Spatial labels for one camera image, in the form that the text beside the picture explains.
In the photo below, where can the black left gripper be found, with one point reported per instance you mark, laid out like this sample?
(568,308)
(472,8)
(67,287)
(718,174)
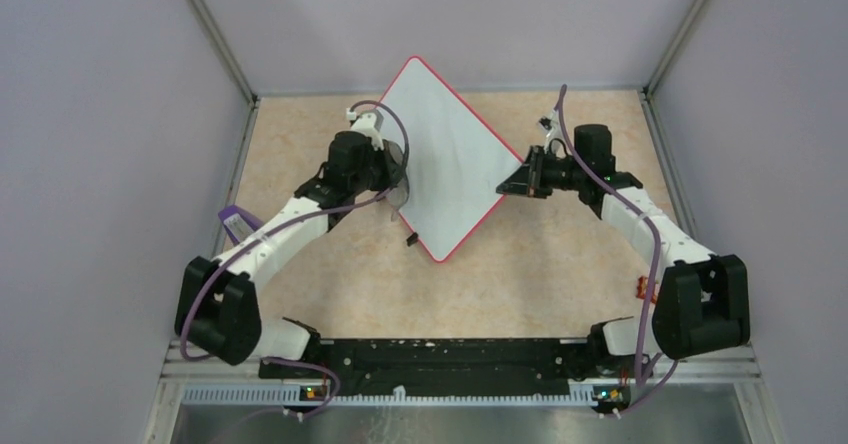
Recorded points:
(387,165)

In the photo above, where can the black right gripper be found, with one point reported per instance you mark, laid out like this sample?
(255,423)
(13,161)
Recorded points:
(528,179)

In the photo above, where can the silver mesh eraser sponge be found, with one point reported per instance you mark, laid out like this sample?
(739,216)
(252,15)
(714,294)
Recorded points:
(399,193)

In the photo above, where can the pink-framed whiteboard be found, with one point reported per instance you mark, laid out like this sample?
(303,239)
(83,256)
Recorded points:
(456,160)

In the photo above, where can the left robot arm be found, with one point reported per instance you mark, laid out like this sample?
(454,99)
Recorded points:
(218,313)

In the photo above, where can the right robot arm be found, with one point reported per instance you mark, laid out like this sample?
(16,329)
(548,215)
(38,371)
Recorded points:
(701,299)

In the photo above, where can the purple box holder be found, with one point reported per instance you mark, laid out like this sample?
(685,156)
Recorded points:
(238,223)

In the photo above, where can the red toy block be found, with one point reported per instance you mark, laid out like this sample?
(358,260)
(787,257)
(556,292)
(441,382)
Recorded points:
(642,290)

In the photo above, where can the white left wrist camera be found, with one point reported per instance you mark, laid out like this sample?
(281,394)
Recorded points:
(367,123)

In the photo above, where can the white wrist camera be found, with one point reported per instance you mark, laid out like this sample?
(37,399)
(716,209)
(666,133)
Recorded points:
(553,134)
(367,123)

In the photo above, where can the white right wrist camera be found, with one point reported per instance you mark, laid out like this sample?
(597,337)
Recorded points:
(553,134)

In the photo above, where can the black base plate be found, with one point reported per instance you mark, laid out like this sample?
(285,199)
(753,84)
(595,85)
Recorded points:
(489,367)

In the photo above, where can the aluminium frame rail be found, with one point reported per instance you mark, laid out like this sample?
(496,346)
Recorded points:
(713,398)

